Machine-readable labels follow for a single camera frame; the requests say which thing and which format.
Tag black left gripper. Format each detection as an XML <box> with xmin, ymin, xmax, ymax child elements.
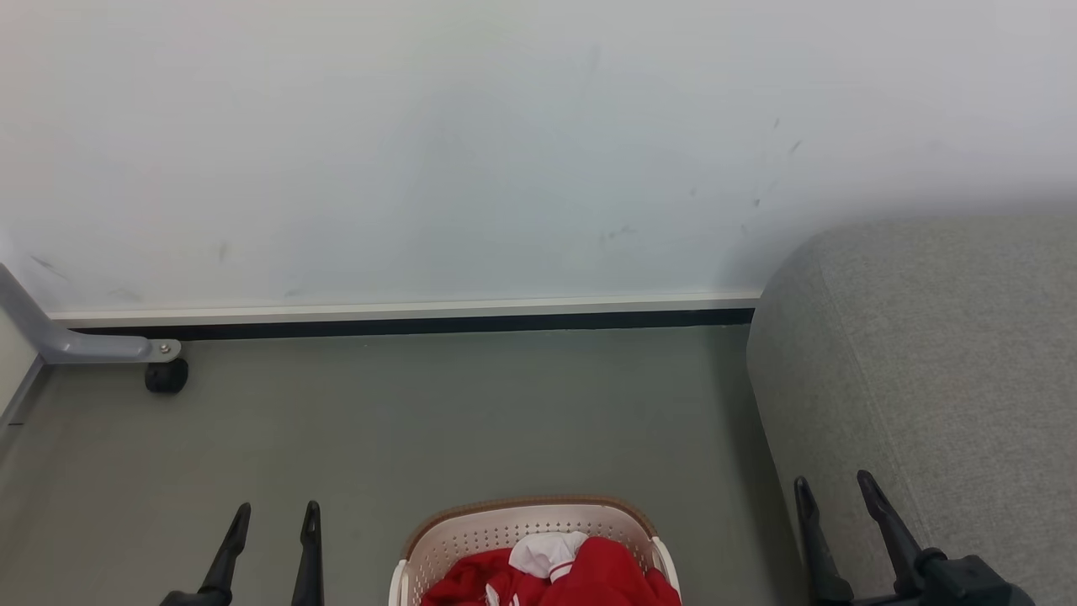
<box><xmin>160</xmin><ymin>501</ymin><xmax>326</xmax><ymax>606</ymax></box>

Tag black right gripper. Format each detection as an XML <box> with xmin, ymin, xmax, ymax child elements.
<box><xmin>794</xmin><ymin>470</ymin><xmax>926</xmax><ymax>606</ymax></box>

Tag black wall baseboard strip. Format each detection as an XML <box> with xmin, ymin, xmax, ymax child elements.
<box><xmin>72</xmin><ymin>308</ymin><xmax>756</xmax><ymax>342</ymax></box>

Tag grey fabric sofa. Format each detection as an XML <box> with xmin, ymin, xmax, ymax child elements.
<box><xmin>745</xmin><ymin>217</ymin><xmax>1077</xmax><ymax>606</ymax></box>

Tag grey metal frame leg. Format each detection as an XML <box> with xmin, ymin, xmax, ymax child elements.
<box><xmin>0</xmin><ymin>263</ymin><xmax>183</xmax><ymax>365</ymax></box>

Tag black caster wheel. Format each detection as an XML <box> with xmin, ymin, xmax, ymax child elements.
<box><xmin>144</xmin><ymin>359</ymin><xmax>190</xmax><ymax>396</ymax></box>

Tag beige perforated plastic laundry basket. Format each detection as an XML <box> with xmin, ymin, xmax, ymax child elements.
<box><xmin>389</xmin><ymin>495</ymin><xmax>681</xmax><ymax>606</ymax></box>

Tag red jersey white panels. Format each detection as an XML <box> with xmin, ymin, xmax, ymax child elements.
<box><xmin>508</xmin><ymin>530</ymin><xmax>683</xmax><ymax>606</ymax></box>

